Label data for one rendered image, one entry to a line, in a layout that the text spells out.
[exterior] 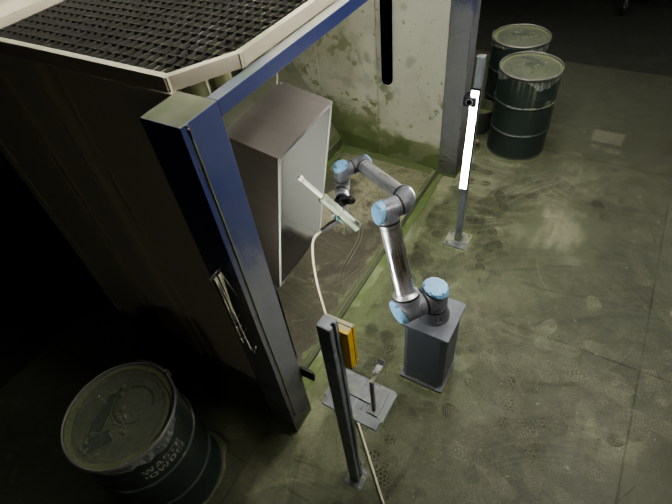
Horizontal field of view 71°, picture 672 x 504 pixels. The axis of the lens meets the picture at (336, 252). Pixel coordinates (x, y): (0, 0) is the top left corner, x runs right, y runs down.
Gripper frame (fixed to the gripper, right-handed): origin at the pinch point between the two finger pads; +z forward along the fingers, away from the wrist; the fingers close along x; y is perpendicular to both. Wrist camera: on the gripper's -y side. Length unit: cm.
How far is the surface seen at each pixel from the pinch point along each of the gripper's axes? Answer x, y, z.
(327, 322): 33, -36, 104
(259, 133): 65, 2, -13
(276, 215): 25.8, 27.1, 1.0
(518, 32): -119, -103, -311
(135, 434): 32, 91, 119
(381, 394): -44, 1, 90
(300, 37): 92, -64, 17
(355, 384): -36, 12, 85
